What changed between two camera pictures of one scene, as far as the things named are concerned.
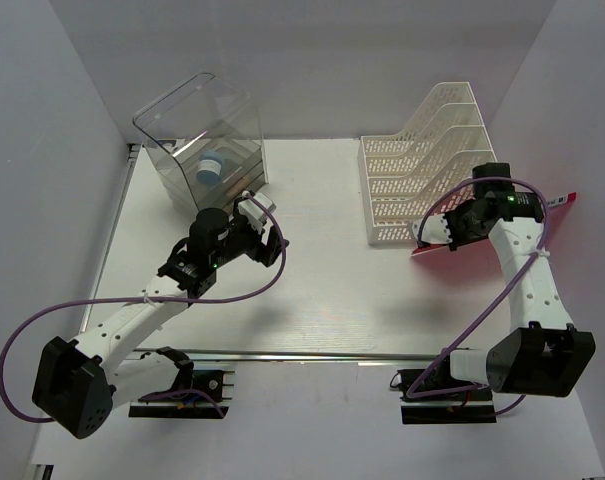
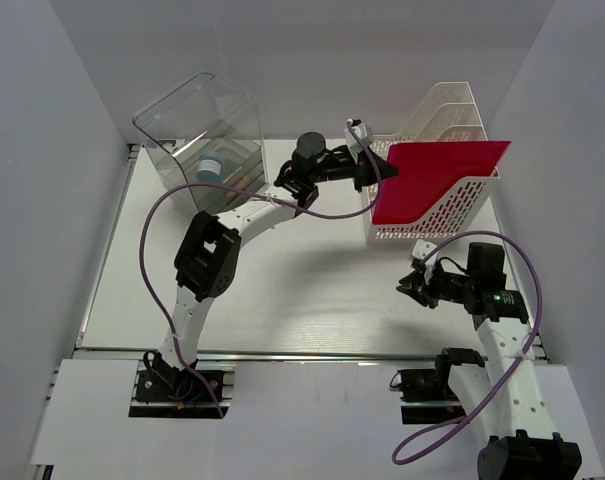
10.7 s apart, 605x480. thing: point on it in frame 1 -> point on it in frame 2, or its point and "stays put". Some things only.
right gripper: [457, 240] -> [416, 286]
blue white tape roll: [209, 168] stays put
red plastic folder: [551, 204] -> [430, 172]
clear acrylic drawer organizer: [207, 141] stays put
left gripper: [266, 254] -> [364, 172]
